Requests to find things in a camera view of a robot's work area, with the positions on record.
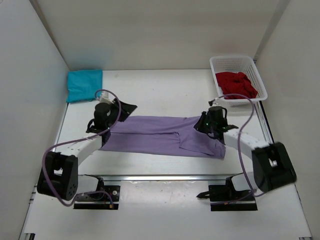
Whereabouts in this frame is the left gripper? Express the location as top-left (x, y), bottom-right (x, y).
top-left (105, 98), bottom-right (137, 129)

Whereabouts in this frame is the white plastic basket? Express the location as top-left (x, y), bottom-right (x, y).
top-left (209, 55), bottom-right (268, 107)

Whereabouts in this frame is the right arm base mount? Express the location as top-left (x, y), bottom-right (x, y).
top-left (196, 175), bottom-right (258, 212)

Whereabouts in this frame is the purple t-shirt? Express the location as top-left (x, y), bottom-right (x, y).
top-left (101, 116), bottom-right (226, 159)

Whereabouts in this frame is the red t-shirt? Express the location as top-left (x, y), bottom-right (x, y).
top-left (215, 72), bottom-right (258, 100)

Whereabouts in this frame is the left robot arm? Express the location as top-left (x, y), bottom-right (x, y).
top-left (36, 99), bottom-right (137, 206)

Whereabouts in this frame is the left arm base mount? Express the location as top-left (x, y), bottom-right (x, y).
top-left (73, 174), bottom-right (121, 210)

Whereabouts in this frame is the teal t-shirt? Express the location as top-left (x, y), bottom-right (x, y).
top-left (66, 69), bottom-right (103, 103)

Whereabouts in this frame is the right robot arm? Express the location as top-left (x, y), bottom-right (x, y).
top-left (194, 106), bottom-right (297, 193)

